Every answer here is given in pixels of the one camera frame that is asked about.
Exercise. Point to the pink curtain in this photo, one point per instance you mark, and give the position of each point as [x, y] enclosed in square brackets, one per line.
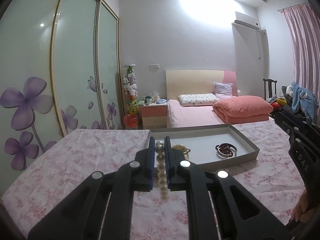
[303, 24]

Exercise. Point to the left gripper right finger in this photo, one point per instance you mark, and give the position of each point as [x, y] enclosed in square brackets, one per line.
[219, 207]

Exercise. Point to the cream and pink headboard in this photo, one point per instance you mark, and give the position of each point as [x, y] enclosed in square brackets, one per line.
[197, 81]

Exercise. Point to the pink bed mattress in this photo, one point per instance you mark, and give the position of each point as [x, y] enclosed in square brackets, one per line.
[179, 116]

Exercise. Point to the sliding wardrobe with flowers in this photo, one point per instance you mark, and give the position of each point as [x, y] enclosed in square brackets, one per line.
[59, 72]

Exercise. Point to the silver cuff bangle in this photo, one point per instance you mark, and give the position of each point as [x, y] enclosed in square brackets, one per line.
[226, 150]

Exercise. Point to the blue plush blanket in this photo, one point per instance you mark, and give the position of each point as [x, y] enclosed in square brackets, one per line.
[304, 100]

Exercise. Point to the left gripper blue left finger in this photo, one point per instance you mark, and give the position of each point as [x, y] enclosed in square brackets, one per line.
[101, 206]

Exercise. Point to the person's right hand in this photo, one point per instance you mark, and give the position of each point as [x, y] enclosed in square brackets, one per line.
[301, 207]

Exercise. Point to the floral pink bedsheet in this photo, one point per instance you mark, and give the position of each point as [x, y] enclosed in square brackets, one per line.
[272, 178]

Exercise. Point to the folded salmon duvet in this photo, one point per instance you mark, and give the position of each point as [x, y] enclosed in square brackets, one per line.
[242, 109]

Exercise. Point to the cream yellow watch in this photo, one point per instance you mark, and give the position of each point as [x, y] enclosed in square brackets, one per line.
[182, 148]

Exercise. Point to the plush toy column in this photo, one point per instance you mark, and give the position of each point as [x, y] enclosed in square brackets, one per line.
[130, 89]

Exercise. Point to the lilac patterned pillow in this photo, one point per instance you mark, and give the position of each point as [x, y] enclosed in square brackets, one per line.
[223, 89]

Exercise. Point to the floral white pillow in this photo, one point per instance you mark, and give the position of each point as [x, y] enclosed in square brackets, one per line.
[208, 99]

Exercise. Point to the pink bedside table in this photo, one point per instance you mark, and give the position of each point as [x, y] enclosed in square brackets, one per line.
[154, 115]

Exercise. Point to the white air conditioner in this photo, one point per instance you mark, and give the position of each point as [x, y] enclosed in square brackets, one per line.
[246, 21]

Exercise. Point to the red waste bin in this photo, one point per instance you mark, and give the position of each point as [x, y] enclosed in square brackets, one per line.
[131, 121]

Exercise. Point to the grey cardboard tray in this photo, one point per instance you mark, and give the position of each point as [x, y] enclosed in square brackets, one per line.
[201, 140]

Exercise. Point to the black wooden chair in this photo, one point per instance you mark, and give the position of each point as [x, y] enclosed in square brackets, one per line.
[270, 88]

